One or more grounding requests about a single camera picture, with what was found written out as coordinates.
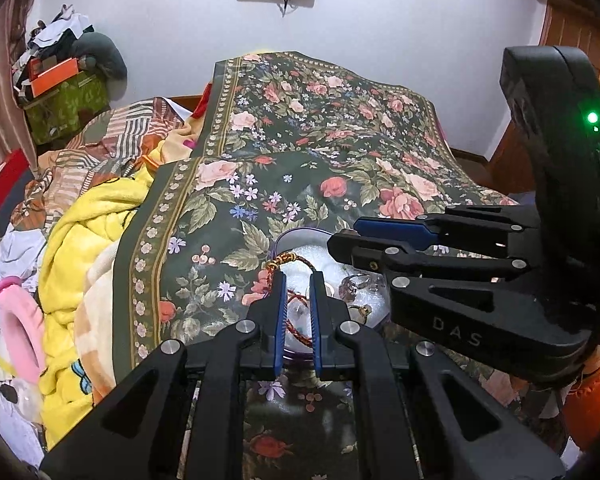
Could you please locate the brown braided bracelet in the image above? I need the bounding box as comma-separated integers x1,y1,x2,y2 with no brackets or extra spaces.
262,251,322,348

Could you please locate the purple heart-shaped tin box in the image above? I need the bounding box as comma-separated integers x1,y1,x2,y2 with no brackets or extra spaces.
273,228,390,366

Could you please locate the striped patchwork quilt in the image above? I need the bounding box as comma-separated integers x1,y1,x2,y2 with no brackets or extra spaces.
10,96,192,235

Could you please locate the yellow fleece blanket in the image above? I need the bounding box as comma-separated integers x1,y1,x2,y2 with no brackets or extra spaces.
36,138,207,451

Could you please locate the orange shoe box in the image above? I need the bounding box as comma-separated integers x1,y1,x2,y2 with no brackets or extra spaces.
31,58,80,98

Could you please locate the brown wooden door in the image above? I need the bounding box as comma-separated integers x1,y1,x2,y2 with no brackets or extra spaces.
486,0,600,195

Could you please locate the floral green bedspread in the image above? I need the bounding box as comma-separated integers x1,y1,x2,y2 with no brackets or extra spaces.
114,52,506,479

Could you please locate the green patterned box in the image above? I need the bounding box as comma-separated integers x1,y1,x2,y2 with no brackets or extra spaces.
23,72,109,145

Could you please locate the red and white box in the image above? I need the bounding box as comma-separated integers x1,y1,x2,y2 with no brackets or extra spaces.
0,148,33,208

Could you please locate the silver key ring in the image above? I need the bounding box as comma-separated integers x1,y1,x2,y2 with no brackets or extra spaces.
337,274,376,304

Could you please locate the pink plush slipper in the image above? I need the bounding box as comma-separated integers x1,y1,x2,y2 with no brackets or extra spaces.
0,276,46,384

